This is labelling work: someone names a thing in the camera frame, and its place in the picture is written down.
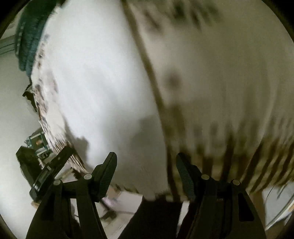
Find white knit sweater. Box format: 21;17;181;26
45;1;169;199

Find green storage rack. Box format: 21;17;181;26
25;131;52;160

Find floral bed blanket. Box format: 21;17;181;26
30;1;293;196

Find dark green folded quilt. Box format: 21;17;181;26
15;0;58;77

